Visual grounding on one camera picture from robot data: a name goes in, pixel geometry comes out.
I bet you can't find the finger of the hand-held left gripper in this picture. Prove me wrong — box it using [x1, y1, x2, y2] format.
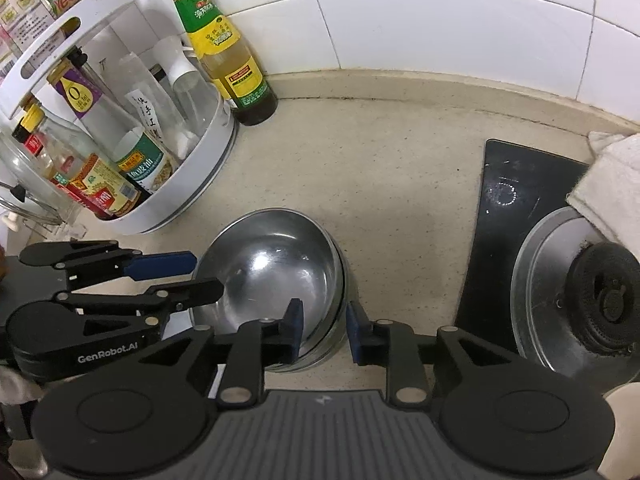
[19, 240, 197, 292]
[55, 280, 225, 328]

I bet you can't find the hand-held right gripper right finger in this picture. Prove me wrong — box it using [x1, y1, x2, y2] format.
[346, 301, 521, 408]

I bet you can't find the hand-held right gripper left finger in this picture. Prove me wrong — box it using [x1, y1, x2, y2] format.
[135, 298, 304, 408]

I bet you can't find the red label sauce bottle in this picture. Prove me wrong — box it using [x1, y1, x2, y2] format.
[11, 122, 118, 221]

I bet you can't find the white rotating condiment rack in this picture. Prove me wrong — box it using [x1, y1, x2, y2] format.
[0, 0, 238, 235]

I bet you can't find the orange label vinegar bottle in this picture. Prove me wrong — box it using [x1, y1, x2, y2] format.
[22, 104, 143, 216]

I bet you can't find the green label soy sauce bottle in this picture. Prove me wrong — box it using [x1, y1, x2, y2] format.
[47, 47, 182, 198]

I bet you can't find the clear spray bottle white top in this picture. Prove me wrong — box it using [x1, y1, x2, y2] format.
[151, 35, 221, 158]

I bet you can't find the black glass stove top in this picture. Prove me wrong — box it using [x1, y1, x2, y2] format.
[455, 139, 640, 386]

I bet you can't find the glass pot lid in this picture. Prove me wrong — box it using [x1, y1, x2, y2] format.
[0, 129, 68, 226]

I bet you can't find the yellow green label oil bottle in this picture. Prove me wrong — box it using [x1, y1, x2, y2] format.
[162, 0, 279, 127]

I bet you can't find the black burner head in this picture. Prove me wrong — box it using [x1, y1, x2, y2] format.
[570, 242, 640, 356]

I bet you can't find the row of seasoning boxes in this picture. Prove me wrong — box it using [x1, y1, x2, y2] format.
[0, 0, 57, 68]

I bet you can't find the white towel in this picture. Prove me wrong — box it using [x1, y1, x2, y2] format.
[565, 130, 640, 246]

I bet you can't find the steel burner ring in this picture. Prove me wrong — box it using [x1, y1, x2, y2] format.
[512, 205, 640, 391]

